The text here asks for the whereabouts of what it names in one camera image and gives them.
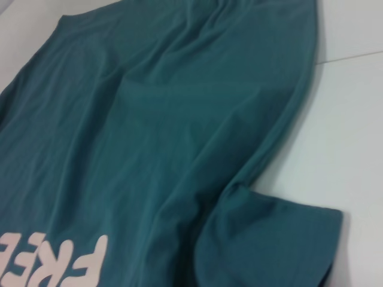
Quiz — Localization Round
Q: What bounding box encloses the teal t-shirt with FREE print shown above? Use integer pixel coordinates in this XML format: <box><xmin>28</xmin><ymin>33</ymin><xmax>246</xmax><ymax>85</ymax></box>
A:
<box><xmin>0</xmin><ymin>0</ymin><xmax>344</xmax><ymax>287</ymax></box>

